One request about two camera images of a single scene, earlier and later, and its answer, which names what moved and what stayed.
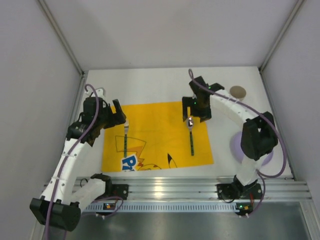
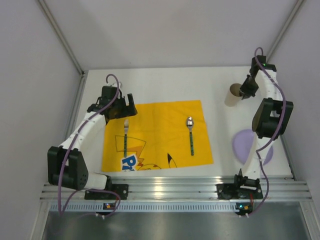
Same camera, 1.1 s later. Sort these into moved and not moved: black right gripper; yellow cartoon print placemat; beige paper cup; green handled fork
Moved: black right gripper
Not moved: beige paper cup; green handled fork; yellow cartoon print placemat
